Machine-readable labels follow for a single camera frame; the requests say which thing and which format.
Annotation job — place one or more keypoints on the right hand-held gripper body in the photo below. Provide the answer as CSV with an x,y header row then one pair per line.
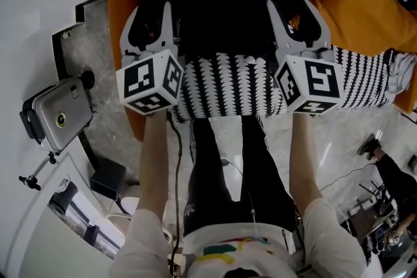
x,y
319,84

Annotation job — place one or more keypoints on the metal rod with black clamp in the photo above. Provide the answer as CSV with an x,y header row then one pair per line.
x,y
37,169

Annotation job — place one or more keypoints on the orange cushion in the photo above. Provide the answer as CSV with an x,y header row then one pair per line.
x,y
365,9

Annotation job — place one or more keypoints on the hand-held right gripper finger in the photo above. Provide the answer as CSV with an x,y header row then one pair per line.
x,y
280,32
324,32

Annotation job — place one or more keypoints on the person's black trousers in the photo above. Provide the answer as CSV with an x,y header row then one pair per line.
x,y
208,179

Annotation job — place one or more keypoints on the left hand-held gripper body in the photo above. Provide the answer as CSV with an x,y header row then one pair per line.
x,y
143,81

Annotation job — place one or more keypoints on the orange sofa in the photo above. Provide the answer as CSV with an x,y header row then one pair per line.
x,y
120,9

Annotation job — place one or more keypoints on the person's right forearm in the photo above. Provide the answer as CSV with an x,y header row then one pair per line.
x,y
304,166

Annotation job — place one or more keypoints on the black white patterned blanket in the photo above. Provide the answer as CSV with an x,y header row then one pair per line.
x,y
224,84

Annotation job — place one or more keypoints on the white framed window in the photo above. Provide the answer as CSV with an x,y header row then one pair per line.
x,y
39,231

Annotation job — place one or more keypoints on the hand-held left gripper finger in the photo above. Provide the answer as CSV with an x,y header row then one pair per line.
x,y
124,42
167,29

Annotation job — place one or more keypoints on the black cylinder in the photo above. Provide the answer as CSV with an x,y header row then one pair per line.
x,y
63,198

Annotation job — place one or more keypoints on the person's left forearm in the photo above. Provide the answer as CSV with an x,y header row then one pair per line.
x,y
154,166

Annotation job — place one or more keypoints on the black box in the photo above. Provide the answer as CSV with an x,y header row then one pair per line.
x,y
107,179

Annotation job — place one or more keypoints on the black garment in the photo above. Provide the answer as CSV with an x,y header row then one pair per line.
x,y
224,3

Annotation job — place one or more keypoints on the crumpled white cloth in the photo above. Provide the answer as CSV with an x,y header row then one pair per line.
x,y
402,71

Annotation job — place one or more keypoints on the white shirt with colourful print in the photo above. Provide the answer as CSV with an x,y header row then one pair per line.
x,y
332,247

